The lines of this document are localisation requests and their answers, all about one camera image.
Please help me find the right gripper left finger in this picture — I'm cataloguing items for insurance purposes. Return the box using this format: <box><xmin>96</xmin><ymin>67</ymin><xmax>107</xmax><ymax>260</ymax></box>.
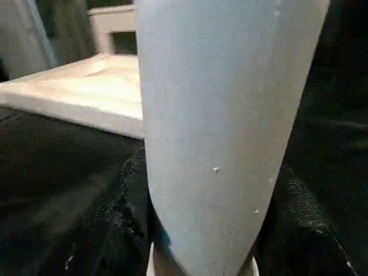
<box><xmin>86</xmin><ymin>148</ymin><xmax>167</xmax><ymax>276</ymax></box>

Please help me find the grey-brown curtain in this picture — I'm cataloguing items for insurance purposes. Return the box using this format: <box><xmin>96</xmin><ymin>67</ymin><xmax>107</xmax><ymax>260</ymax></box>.
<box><xmin>37</xmin><ymin>0</ymin><xmax>96</xmax><ymax>64</ymax></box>

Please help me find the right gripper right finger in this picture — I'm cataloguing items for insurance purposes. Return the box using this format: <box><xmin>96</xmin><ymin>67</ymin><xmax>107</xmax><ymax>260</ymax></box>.
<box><xmin>255</xmin><ymin>165</ymin><xmax>360</xmax><ymax>276</ymax></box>

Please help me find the white glass-door cabinet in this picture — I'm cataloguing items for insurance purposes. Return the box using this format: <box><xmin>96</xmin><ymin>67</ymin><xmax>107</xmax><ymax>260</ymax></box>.
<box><xmin>87</xmin><ymin>4</ymin><xmax>139</xmax><ymax>56</ymax></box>

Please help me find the black mat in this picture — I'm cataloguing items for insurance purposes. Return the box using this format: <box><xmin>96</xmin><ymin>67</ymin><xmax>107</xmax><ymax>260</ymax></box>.
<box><xmin>0</xmin><ymin>0</ymin><xmax>368</xmax><ymax>276</ymax></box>

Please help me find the white plastic table top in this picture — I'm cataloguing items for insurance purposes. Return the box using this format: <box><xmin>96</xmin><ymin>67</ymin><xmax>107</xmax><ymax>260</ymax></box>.
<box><xmin>0</xmin><ymin>53</ymin><xmax>148</xmax><ymax>141</ymax></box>

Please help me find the white plastic table leg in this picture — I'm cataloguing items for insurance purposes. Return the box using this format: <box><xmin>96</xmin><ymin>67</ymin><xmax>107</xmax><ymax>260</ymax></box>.
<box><xmin>135</xmin><ymin>0</ymin><xmax>331</xmax><ymax>276</ymax></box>

